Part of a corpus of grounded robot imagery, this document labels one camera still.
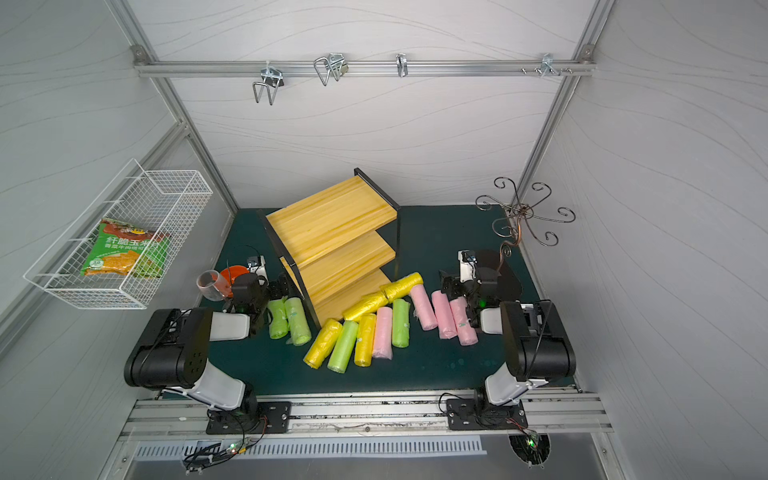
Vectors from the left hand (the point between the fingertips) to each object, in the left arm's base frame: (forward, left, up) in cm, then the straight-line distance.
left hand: (273, 275), depth 95 cm
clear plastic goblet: (-11, +10, +11) cm, 18 cm away
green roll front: (-22, -25, -2) cm, 33 cm away
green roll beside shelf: (-18, -12, -2) cm, 22 cm away
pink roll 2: (-10, -54, -3) cm, 55 cm away
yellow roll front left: (-21, -20, -2) cm, 29 cm away
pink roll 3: (-17, -60, -3) cm, 63 cm away
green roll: (-16, -6, -2) cm, 17 cm away
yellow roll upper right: (-3, -42, -1) cm, 42 cm away
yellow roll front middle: (-20, -32, -2) cm, 37 cm away
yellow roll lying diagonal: (-9, -31, -2) cm, 32 cm away
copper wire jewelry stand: (+36, -89, -7) cm, 96 cm away
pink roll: (-9, -48, -3) cm, 49 cm away
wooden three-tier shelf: (-9, -27, +28) cm, 40 cm away
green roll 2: (-14, -41, -2) cm, 44 cm away
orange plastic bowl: (-6, +8, +10) cm, 14 cm away
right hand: (+3, -60, +1) cm, 60 cm away
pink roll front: (-18, -36, -2) cm, 40 cm away
